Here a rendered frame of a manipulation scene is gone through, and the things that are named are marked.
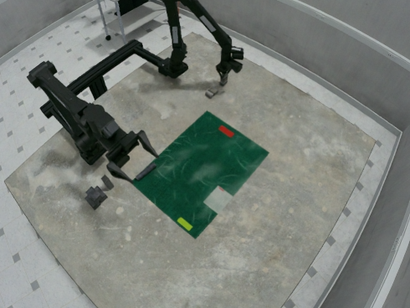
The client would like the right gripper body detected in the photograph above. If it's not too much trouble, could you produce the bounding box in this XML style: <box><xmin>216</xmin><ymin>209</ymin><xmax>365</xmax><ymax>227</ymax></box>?
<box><xmin>105</xmin><ymin>130</ymin><xmax>143</xmax><ymax>168</ymax></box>

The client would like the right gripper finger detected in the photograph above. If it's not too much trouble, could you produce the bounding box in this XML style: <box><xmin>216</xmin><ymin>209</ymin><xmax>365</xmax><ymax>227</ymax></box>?
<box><xmin>106</xmin><ymin>161</ymin><xmax>133</xmax><ymax>183</ymax></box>
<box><xmin>138</xmin><ymin>131</ymin><xmax>159</xmax><ymax>159</ymax></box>

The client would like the dark grey cylinder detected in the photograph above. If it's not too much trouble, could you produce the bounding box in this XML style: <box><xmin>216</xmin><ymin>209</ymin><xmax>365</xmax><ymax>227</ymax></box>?
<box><xmin>136</xmin><ymin>162</ymin><xmax>156</xmax><ymax>181</ymax></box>

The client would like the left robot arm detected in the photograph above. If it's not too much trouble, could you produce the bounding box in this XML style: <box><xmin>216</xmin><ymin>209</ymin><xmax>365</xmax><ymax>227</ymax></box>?
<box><xmin>162</xmin><ymin>0</ymin><xmax>243</xmax><ymax>76</ymax></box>

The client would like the green flat mat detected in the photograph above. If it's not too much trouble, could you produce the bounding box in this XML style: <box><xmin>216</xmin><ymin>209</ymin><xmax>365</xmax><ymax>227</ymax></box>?
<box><xmin>132</xmin><ymin>110</ymin><xmax>269</xmax><ymax>239</ymax></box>

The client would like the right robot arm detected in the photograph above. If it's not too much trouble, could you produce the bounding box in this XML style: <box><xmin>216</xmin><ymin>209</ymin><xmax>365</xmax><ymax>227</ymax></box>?
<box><xmin>27</xmin><ymin>60</ymin><xmax>127</xmax><ymax>163</ymax></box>

